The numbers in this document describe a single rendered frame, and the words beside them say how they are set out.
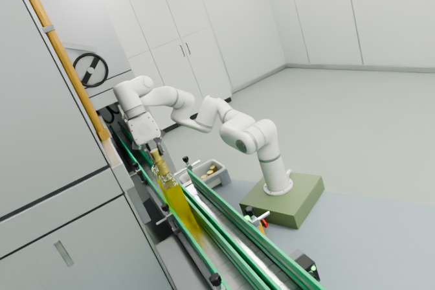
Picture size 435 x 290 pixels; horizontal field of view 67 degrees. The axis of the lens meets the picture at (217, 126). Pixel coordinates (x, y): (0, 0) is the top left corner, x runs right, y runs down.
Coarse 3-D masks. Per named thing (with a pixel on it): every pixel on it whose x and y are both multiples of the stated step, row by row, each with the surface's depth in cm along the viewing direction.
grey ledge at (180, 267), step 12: (168, 240) 123; (168, 252) 116; (180, 252) 114; (168, 264) 111; (180, 264) 109; (192, 264) 107; (180, 276) 104; (192, 276) 102; (180, 288) 99; (192, 288) 98; (204, 288) 96
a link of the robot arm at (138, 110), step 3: (141, 105) 121; (135, 108) 119; (138, 108) 119; (141, 108) 120; (126, 111) 119; (129, 111) 118; (132, 111) 118; (135, 111) 118; (138, 111) 119; (141, 111) 120; (144, 111) 121; (126, 114) 119; (129, 114) 119; (132, 114) 118; (135, 114) 118; (138, 114) 119; (123, 117) 120; (126, 117) 120; (129, 117) 119
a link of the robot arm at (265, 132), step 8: (264, 120) 130; (248, 128) 128; (256, 128) 126; (264, 128) 127; (272, 128) 128; (256, 136) 124; (264, 136) 126; (272, 136) 128; (264, 144) 128; (272, 144) 129; (264, 152) 131; (272, 152) 130; (264, 160) 131; (272, 160) 131
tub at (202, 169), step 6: (210, 162) 183; (216, 162) 178; (198, 168) 181; (204, 168) 182; (222, 168) 169; (186, 174) 179; (198, 174) 181; (204, 174) 183; (216, 174) 169; (180, 180) 175; (204, 180) 165
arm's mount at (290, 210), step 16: (304, 176) 142; (320, 176) 138; (256, 192) 142; (288, 192) 135; (304, 192) 132; (320, 192) 138; (256, 208) 133; (272, 208) 129; (288, 208) 126; (304, 208) 128; (288, 224) 126
